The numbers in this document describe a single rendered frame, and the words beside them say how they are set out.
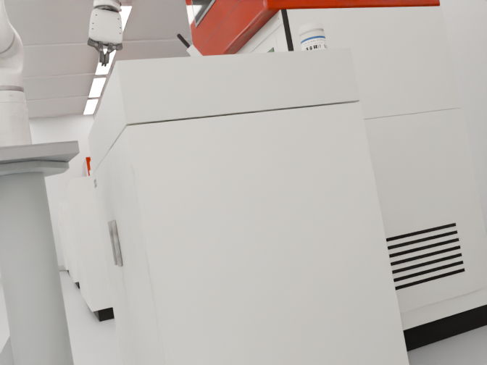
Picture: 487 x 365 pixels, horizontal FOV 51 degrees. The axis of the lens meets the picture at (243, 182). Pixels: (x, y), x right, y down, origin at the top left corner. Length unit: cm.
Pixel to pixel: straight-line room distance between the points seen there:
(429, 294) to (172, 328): 106
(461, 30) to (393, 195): 157
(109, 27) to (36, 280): 79
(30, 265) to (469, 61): 251
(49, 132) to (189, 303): 871
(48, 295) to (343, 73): 104
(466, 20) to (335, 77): 189
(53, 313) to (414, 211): 123
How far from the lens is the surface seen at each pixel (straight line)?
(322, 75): 138
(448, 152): 205
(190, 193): 118
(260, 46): 195
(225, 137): 122
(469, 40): 319
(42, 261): 161
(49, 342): 163
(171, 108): 120
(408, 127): 194
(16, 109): 166
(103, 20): 170
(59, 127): 980
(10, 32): 171
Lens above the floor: 60
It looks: 2 degrees up
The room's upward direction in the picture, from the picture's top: 10 degrees counter-clockwise
